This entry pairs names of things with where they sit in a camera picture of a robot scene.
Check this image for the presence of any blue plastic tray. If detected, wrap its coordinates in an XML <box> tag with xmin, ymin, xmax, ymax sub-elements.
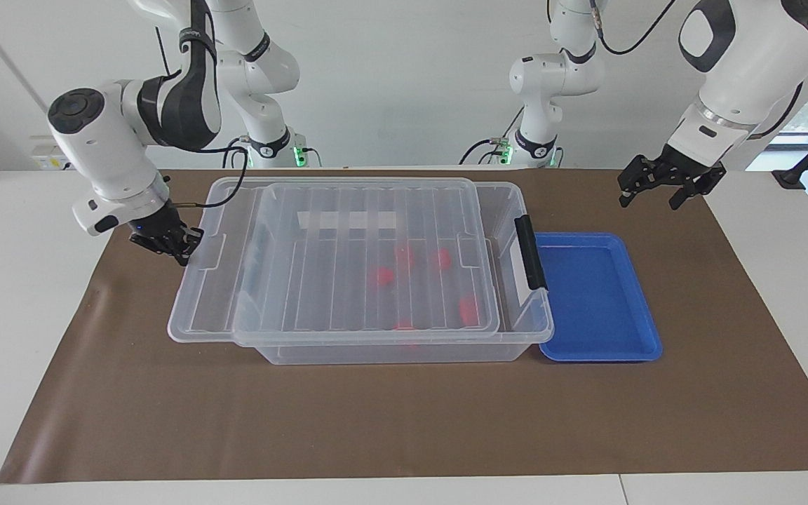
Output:
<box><xmin>534</xmin><ymin>231</ymin><xmax>664</xmax><ymax>363</ymax></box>

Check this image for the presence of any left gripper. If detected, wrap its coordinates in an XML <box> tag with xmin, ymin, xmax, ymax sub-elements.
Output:
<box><xmin>617</xmin><ymin>143</ymin><xmax>728</xmax><ymax>211</ymax></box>

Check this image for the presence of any clear plastic lid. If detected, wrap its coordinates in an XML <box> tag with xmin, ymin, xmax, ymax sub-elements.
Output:
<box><xmin>168</xmin><ymin>177</ymin><xmax>503</xmax><ymax>349</ymax></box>

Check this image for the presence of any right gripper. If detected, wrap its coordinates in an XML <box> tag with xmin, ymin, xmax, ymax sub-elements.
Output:
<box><xmin>129</xmin><ymin>202</ymin><xmax>206</xmax><ymax>267</ymax></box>

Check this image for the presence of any white power strip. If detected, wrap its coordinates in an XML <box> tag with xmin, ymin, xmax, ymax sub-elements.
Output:
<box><xmin>30</xmin><ymin>143</ymin><xmax>72</xmax><ymax>171</ymax></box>

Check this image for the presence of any black box latch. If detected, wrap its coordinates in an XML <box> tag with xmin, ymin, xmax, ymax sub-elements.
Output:
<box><xmin>513</xmin><ymin>214</ymin><xmax>549</xmax><ymax>292</ymax></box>

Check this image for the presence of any black cable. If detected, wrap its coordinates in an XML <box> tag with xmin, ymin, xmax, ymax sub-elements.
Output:
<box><xmin>750</xmin><ymin>82</ymin><xmax>805</xmax><ymax>140</ymax></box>
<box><xmin>458</xmin><ymin>105</ymin><xmax>525</xmax><ymax>166</ymax></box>
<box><xmin>589</xmin><ymin>0</ymin><xmax>680</xmax><ymax>56</ymax></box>
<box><xmin>154</xmin><ymin>27</ymin><xmax>184</xmax><ymax>78</ymax></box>
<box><xmin>166</xmin><ymin>144</ymin><xmax>251</xmax><ymax>209</ymax></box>

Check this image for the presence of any clear plastic box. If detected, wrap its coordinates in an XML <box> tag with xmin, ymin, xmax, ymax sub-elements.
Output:
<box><xmin>232</xmin><ymin>181</ymin><xmax>556</xmax><ymax>366</ymax></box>

